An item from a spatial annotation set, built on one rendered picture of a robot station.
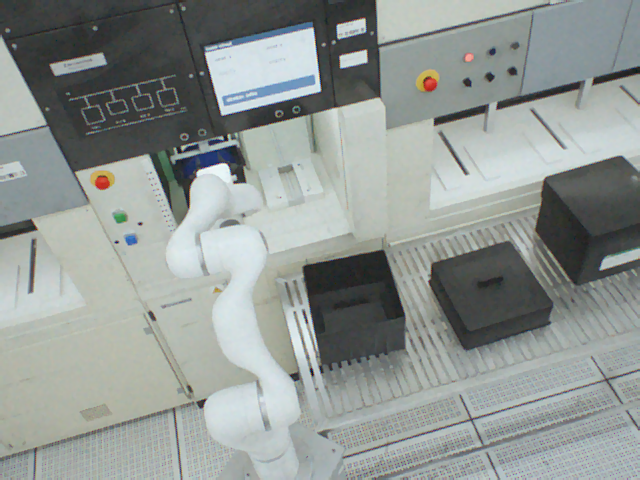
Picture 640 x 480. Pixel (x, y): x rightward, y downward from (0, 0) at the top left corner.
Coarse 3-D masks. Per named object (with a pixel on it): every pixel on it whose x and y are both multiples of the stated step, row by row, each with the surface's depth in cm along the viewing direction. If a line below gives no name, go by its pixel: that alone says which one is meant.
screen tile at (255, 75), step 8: (248, 48) 160; (256, 48) 161; (216, 56) 159; (224, 56) 160; (232, 56) 161; (240, 56) 161; (256, 56) 162; (216, 64) 161; (224, 64) 162; (232, 64) 162; (240, 64) 163; (248, 64) 163; (256, 64) 164; (216, 72) 163; (248, 72) 165; (256, 72) 166; (224, 80) 165; (232, 80) 165; (240, 80) 166; (248, 80) 167; (256, 80) 167; (264, 80) 168; (224, 88) 167; (232, 88) 167
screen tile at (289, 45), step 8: (280, 40) 161; (288, 40) 161; (296, 40) 162; (264, 48) 161; (272, 48) 162; (280, 48) 162; (288, 48) 163; (296, 48) 164; (304, 48) 164; (272, 56) 163; (304, 56) 166; (280, 64) 166; (288, 64) 166; (296, 64) 167; (304, 64) 168; (312, 64) 168; (272, 72) 167; (280, 72) 167; (288, 72) 168; (296, 72) 169; (304, 72) 169
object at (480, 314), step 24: (432, 264) 208; (456, 264) 207; (480, 264) 205; (504, 264) 204; (432, 288) 213; (456, 288) 200; (480, 288) 199; (504, 288) 198; (528, 288) 197; (456, 312) 195; (480, 312) 193; (504, 312) 192; (528, 312) 192; (480, 336) 193; (504, 336) 197
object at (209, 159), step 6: (198, 156) 216; (204, 156) 217; (210, 156) 218; (216, 156) 219; (228, 156) 220; (192, 162) 217; (204, 162) 219; (210, 162) 220; (216, 162) 221; (234, 162) 223; (186, 168) 218; (192, 168) 219; (186, 174) 220; (192, 174) 221
